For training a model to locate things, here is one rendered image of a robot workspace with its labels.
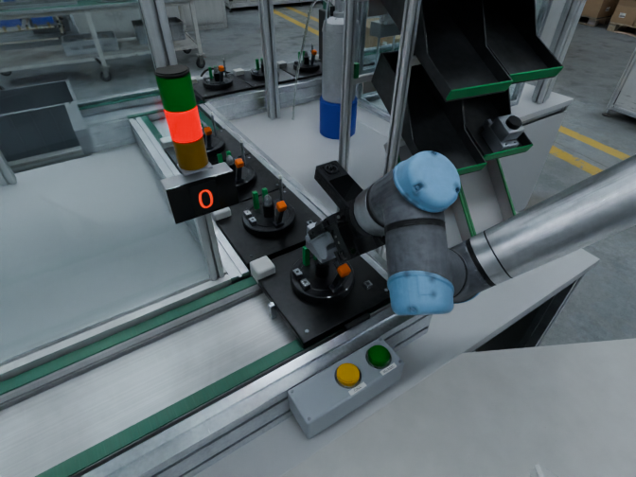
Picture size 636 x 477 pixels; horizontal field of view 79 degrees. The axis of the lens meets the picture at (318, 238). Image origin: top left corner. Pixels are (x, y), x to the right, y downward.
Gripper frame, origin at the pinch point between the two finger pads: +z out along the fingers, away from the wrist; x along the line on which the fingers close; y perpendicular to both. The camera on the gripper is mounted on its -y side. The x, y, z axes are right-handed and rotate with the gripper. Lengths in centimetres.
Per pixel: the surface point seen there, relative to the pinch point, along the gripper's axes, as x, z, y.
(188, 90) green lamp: -17.6, -15.4, -25.7
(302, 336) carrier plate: -11.4, 3.0, 17.0
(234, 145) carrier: 10, 56, -45
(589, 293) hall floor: 169, 76, 81
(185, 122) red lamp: -19.3, -12.2, -22.5
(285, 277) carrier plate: -6.5, 13.1, 5.4
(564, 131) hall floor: 354, 159, -15
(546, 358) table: 34, -6, 44
